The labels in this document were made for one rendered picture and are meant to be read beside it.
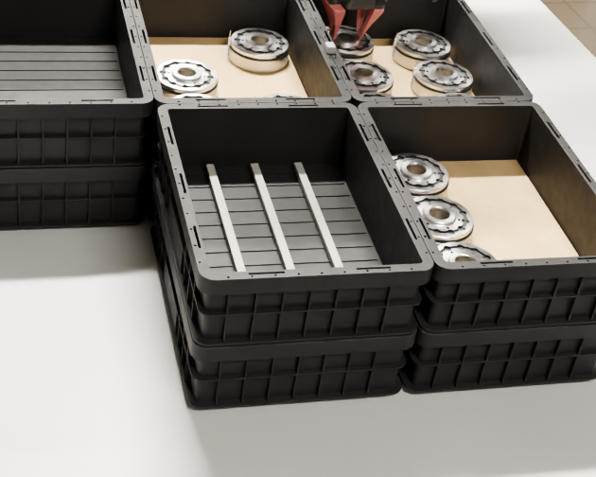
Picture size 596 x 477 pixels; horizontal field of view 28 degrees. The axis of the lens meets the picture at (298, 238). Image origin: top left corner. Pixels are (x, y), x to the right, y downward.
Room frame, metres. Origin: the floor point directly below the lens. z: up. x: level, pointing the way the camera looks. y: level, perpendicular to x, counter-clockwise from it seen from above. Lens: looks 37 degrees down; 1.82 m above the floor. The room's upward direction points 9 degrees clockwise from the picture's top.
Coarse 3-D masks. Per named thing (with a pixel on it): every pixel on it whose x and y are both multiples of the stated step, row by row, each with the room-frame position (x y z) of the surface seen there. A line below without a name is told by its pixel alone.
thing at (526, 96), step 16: (304, 0) 1.87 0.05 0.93; (464, 0) 1.97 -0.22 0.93; (320, 16) 1.82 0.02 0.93; (320, 32) 1.76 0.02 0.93; (480, 32) 1.86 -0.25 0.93; (336, 48) 1.71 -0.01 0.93; (496, 48) 1.81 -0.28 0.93; (336, 64) 1.66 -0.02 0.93; (352, 80) 1.62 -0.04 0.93; (512, 80) 1.71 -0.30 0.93; (352, 96) 1.57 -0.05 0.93; (480, 96) 1.64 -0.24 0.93; (496, 96) 1.64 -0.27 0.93; (512, 96) 1.65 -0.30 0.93; (528, 96) 1.66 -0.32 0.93
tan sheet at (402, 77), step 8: (376, 40) 1.96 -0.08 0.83; (384, 40) 1.97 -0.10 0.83; (392, 40) 1.98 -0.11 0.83; (376, 48) 1.93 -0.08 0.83; (384, 48) 1.94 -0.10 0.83; (376, 56) 1.90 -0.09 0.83; (384, 56) 1.91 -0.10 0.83; (384, 64) 1.88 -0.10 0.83; (392, 64) 1.88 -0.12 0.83; (392, 72) 1.85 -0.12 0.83; (400, 72) 1.86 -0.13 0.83; (408, 72) 1.86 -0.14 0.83; (400, 80) 1.83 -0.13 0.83; (408, 80) 1.83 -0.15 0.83; (400, 88) 1.80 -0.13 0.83; (408, 88) 1.81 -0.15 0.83; (400, 96) 1.77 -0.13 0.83; (408, 96) 1.78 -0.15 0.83; (416, 96) 1.78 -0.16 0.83
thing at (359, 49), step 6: (354, 30) 1.92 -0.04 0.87; (366, 36) 1.90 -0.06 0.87; (360, 42) 1.87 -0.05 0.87; (366, 42) 1.89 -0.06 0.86; (372, 42) 1.88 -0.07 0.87; (342, 48) 1.84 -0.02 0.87; (348, 48) 1.84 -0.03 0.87; (354, 48) 1.85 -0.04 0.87; (360, 48) 1.85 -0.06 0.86; (366, 48) 1.85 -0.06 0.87; (372, 48) 1.86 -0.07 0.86; (342, 54) 1.83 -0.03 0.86; (348, 54) 1.83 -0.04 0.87; (354, 54) 1.83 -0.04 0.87; (360, 54) 1.84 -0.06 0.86
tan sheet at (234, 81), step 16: (160, 48) 1.80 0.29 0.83; (176, 48) 1.81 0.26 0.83; (192, 48) 1.82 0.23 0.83; (208, 48) 1.83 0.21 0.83; (224, 48) 1.84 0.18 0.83; (208, 64) 1.78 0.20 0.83; (224, 64) 1.78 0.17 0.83; (288, 64) 1.82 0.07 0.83; (224, 80) 1.73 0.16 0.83; (240, 80) 1.74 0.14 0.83; (256, 80) 1.75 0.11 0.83; (272, 80) 1.76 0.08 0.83; (288, 80) 1.76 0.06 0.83; (224, 96) 1.68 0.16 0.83; (240, 96) 1.69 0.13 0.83; (256, 96) 1.70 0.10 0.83; (304, 96) 1.72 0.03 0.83
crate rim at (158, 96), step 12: (132, 0) 1.77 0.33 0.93; (300, 0) 1.87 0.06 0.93; (132, 12) 1.73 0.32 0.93; (300, 12) 1.83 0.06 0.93; (144, 24) 1.69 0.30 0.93; (312, 24) 1.79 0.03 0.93; (312, 36) 1.75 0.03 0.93; (144, 48) 1.61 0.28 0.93; (144, 60) 1.58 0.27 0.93; (324, 60) 1.67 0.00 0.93; (156, 72) 1.55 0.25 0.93; (336, 72) 1.64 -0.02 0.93; (156, 84) 1.51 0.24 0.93; (336, 84) 1.60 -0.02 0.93; (156, 96) 1.48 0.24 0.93; (348, 96) 1.57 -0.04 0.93; (156, 108) 1.47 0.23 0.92
